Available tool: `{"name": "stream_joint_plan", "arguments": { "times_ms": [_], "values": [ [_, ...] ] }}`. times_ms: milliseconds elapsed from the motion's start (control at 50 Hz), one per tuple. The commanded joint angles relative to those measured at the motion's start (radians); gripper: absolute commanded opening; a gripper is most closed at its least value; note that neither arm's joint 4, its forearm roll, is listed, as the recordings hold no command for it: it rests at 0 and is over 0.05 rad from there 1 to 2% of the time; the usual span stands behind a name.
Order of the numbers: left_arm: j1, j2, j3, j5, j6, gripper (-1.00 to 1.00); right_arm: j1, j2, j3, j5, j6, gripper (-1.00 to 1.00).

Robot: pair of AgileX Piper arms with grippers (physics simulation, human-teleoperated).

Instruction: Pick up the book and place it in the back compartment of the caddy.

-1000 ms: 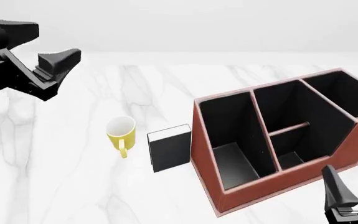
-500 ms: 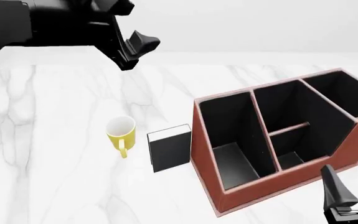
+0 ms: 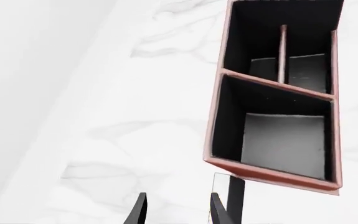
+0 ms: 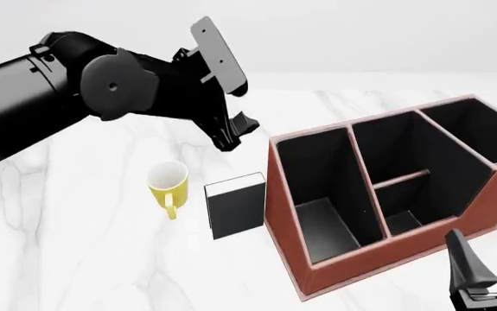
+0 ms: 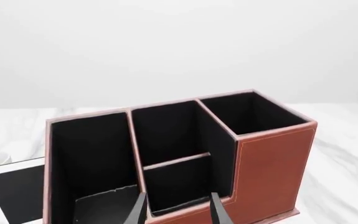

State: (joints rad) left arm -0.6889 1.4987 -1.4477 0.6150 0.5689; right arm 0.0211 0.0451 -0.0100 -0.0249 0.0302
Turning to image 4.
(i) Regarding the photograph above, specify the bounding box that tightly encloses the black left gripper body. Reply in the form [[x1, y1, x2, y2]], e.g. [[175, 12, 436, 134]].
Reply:
[[189, 82, 239, 145]]

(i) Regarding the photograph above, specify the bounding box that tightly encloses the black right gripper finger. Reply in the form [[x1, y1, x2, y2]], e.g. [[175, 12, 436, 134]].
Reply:
[[444, 228, 497, 290]]

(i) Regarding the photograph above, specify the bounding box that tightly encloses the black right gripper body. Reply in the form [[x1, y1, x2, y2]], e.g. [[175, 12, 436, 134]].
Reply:
[[448, 280, 497, 311]]

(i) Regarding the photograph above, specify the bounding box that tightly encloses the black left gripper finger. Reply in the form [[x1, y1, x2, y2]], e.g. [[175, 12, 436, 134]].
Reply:
[[229, 111, 260, 136], [213, 135, 244, 153]]

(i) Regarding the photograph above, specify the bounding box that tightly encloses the black book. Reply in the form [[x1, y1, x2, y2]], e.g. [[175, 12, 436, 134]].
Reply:
[[203, 171, 268, 241]]

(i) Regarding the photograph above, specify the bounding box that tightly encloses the red-brown desk caddy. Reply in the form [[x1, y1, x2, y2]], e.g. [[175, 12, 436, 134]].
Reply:
[[264, 93, 497, 298]]

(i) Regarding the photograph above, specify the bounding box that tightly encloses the grey plate on black stalk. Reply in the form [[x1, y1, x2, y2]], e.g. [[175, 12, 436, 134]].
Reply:
[[173, 16, 249, 97]]

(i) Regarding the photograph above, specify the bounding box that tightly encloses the yellow mug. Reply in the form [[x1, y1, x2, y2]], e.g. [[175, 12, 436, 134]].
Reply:
[[146, 161, 190, 221]]

